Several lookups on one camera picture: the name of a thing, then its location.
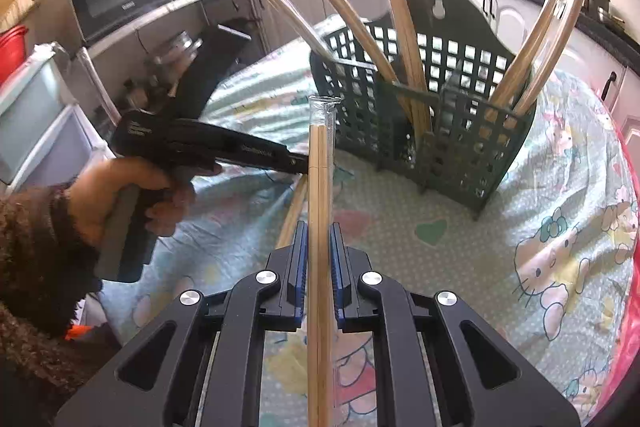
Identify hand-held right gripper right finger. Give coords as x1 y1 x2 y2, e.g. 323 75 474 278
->
329 222 581 427

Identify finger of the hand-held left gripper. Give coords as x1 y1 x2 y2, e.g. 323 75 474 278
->
200 127 310 175
170 24 252 120

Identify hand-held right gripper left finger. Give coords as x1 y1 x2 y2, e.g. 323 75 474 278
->
55 221 310 427

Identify bamboo chopstick pair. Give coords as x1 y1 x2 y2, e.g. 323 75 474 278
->
306 96 343 427
487 0 568 120
296 0 401 85
376 0 433 142
244 0 333 60
275 174 308 250
512 0 587 118

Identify green plastic utensil basket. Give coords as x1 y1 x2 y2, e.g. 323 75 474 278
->
309 0 537 222

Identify person's left forearm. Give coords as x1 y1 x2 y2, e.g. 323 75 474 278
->
0 184 126 427

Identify person's left hand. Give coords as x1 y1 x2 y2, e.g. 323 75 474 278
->
67 157 223 250

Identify glass jar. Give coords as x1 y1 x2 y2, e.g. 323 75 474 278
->
150 32 203 68

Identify white side counter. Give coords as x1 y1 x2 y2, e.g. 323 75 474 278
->
80 0 261 58

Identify plastic drawer unit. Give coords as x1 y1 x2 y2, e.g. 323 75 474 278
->
0 49 118 195

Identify red plastic bowls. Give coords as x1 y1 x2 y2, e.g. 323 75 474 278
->
0 26 27 82

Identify cartoon printed blanket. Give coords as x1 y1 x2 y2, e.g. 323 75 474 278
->
97 14 640 427

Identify pink fleece blanket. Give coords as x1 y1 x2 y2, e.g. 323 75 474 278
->
590 292 640 425

